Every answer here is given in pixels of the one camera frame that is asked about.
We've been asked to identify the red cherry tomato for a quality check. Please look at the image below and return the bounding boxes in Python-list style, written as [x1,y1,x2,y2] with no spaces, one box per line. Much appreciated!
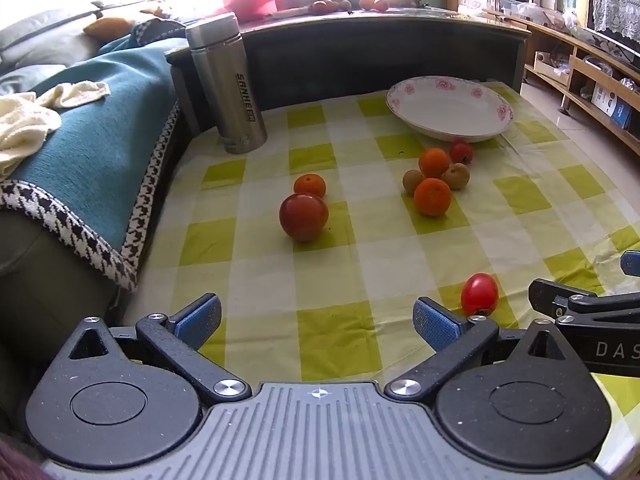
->
[460,273,499,316]

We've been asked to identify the orange mandarin front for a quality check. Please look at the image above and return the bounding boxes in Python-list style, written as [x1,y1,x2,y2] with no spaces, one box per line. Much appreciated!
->
[413,178,451,218]

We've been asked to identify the orange mandarin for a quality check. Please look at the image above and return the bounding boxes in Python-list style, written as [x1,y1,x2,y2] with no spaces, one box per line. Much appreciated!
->
[413,178,451,218]
[418,148,450,178]

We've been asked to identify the brown kiwi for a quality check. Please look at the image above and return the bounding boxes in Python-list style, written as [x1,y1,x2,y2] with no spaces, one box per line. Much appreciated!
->
[440,162,471,191]
[401,169,424,196]

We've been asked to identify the large dark red tomato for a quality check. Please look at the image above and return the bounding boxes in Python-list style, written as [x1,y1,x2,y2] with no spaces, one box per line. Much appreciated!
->
[279,193,329,243]

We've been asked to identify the orange mandarin back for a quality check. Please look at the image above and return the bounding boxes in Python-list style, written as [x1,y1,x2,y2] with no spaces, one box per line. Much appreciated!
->
[418,148,450,178]

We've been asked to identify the small orange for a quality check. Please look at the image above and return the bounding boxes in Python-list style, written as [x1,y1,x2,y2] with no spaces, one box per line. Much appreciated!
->
[293,174,326,198]

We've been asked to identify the fruits on coffee table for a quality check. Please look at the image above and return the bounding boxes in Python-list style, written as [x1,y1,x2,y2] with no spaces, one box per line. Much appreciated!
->
[308,0,428,15]

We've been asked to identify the blue white box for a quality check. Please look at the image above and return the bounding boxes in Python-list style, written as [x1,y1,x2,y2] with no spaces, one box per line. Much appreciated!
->
[591,84,631,129]

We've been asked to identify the green checkered tablecloth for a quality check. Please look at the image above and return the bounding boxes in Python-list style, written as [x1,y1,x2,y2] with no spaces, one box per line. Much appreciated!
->
[119,79,640,480]

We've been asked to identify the wooden tv cabinet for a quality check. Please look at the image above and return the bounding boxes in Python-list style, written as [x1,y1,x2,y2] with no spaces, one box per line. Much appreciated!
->
[484,4,639,153]

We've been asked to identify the teal sofa blanket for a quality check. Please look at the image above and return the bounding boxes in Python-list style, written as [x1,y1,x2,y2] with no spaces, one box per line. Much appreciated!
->
[1,20,184,290]

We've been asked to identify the white floral porcelain plate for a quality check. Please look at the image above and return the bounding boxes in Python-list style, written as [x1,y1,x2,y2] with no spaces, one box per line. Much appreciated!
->
[385,76,514,143]

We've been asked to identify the cream cloth on sofa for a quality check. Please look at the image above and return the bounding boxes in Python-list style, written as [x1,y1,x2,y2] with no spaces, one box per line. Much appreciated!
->
[0,80,111,180]

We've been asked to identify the dark coffee table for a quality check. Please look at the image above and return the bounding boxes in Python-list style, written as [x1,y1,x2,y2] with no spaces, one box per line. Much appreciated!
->
[165,8,528,134]

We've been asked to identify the stainless steel thermos bottle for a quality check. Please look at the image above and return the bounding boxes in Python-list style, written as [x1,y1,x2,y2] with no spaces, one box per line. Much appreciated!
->
[186,12,267,155]

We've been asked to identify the grey sofa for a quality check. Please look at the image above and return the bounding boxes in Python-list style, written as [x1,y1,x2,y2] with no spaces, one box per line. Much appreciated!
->
[1,0,162,94]

